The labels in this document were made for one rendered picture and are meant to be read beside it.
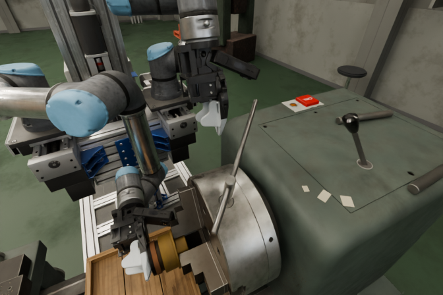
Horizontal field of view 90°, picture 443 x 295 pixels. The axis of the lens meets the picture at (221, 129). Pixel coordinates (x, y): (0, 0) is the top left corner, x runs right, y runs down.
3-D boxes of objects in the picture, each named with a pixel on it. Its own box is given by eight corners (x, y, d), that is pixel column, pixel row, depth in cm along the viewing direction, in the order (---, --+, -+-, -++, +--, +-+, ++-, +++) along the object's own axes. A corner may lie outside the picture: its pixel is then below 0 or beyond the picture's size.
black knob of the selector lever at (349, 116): (347, 126, 51) (354, 108, 48) (359, 134, 49) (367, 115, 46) (334, 130, 50) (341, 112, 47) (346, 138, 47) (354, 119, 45)
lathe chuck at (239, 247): (211, 199, 82) (216, 144, 60) (253, 295, 63) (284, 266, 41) (188, 208, 79) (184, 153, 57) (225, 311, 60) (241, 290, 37)
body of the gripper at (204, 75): (182, 99, 51) (173, 44, 46) (217, 93, 54) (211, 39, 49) (192, 107, 44) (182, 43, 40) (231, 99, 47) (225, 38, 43)
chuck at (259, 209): (219, 196, 84) (228, 141, 61) (264, 289, 64) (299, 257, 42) (211, 199, 82) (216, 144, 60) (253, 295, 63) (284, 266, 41)
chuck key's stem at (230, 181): (228, 213, 50) (235, 186, 42) (219, 209, 50) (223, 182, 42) (231, 204, 51) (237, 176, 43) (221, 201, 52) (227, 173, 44)
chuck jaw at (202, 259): (220, 234, 56) (244, 281, 46) (221, 245, 58) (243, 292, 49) (177, 253, 52) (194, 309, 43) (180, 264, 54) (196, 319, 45)
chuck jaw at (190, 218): (210, 215, 62) (200, 175, 61) (216, 222, 57) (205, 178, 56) (171, 231, 58) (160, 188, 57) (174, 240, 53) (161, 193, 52)
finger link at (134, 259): (124, 290, 48) (122, 250, 55) (152, 277, 50) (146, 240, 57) (120, 284, 46) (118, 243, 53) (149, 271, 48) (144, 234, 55)
